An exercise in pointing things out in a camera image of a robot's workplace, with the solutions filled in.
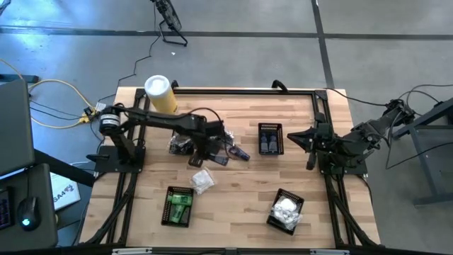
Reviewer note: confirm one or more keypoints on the dark blue toiletry tube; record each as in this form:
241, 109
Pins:
273, 142
264, 142
220, 160
239, 153

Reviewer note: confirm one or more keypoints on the silver metal bracket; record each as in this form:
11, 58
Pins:
329, 251
131, 251

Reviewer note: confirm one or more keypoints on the white paper booklet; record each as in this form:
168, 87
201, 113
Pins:
65, 193

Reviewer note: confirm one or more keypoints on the black slotted plastic basket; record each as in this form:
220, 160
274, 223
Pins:
274, 226
171, 153
165, 212
262, 127

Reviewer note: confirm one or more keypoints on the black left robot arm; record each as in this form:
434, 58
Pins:
159, 120

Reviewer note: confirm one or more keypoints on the black keyboard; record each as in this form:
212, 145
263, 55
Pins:
5, 209

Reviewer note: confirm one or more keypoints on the dark grey desk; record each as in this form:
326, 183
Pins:
39, 184

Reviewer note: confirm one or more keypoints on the white power strip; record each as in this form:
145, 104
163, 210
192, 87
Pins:
101, 106

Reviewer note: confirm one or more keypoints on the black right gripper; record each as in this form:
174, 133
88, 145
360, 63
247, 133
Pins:
323, 136

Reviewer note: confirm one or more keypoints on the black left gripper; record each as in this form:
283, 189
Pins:
209, 138

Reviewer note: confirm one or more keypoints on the grey side table frame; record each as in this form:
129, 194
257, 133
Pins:
423, 156

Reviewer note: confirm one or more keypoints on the yellow canister with white lid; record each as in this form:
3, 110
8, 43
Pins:
161, 93

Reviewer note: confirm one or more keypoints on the grey laptop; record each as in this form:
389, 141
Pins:
14, 124

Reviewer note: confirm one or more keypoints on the black computer mouse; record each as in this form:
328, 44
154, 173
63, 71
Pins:
28, 212

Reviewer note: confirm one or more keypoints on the white cotton swabs bag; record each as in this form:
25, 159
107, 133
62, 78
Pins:
202, 180
286, 204
286, 219

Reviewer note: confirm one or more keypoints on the black floor fan stand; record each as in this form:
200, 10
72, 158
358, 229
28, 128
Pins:
171, 17

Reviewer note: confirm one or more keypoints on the green toiletry bottle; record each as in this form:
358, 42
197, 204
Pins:
182, 199
178, 214

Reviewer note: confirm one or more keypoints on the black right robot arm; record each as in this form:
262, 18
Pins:
364, 132

